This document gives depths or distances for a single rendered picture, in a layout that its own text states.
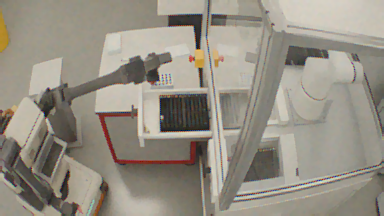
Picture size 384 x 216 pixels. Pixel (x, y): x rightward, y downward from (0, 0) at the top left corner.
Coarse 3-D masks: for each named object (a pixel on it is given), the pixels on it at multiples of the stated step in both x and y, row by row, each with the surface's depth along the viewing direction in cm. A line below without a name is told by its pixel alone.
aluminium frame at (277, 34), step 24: (264, 0) 69; (264, 24) 70; (288, 24) 65; (264, 48) 73; (288, 48) 68; (336, 48) 67; (360, 48) 66; (264, 72) 75; (264, 96) 81; (216, 120) 170; (264, 120) 89; (216, 144) 164; (240, 144) 106; (216, 168) 159; (240, 168) 111; (264, 192) 140; (288, 192) 142; (312, 192) 151
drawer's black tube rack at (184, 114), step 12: (192, 96) 188; (204, 96) 188; (168, 108) 184; (180, 108) 187; (192, 108) 184; (204, 108) 184; (168, 120) 181; (180, 120) 181; (192, 120) 181; (204, 120) 181
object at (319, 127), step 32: (288, 64) 74; (320, 64) 74; (352, 64) 74; (288, 96) 84; (320, 96) 85; (352, 96) 86; (288, 128) 97; (320, 128) 99; (352, 128) 103; (256, 160) 112; (288, 160) 115; (320, 160) 121; (352, 160) 129; (256, 192) 139
